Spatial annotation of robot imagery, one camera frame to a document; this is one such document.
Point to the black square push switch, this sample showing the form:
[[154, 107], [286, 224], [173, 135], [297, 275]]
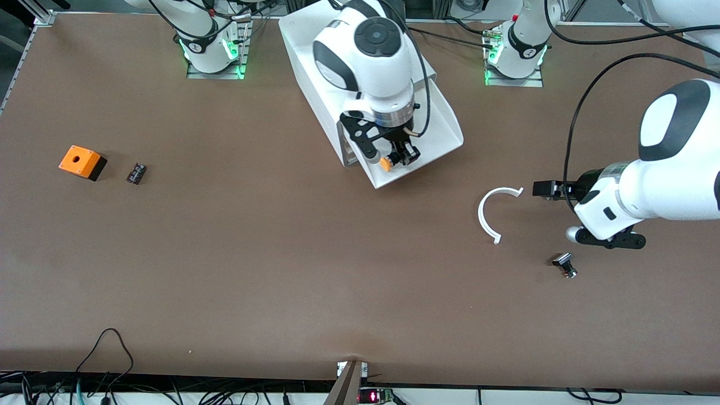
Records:
[[562, 260]]

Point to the orange capped push button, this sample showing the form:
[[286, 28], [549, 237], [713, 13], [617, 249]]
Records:
[[386, 164]]

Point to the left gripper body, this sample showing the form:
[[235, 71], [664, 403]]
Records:
[[585, 181]]

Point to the orange box with hole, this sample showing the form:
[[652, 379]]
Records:
[[79, 160]]

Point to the brown post with white brackets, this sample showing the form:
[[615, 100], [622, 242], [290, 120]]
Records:
[[344, 385]]

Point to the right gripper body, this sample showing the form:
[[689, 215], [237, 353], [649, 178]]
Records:
[[400, 136]]

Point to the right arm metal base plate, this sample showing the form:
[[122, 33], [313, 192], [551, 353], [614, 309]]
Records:
[[194, 74]]

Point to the white drawer cabinet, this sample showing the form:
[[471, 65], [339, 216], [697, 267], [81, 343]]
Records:
[[304, 56]]

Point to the device with red display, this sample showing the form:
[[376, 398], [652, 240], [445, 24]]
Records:
[[376, 396]]

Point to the white semicircular clamp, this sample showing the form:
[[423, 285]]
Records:
[[481, 216]]

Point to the white plastic drawer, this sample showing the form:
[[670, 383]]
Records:
[[439, 135]]

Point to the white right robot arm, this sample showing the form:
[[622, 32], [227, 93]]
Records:
[[382, 67]]

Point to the aluminium frame corner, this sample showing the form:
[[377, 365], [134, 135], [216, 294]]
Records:
[[44, 17]]

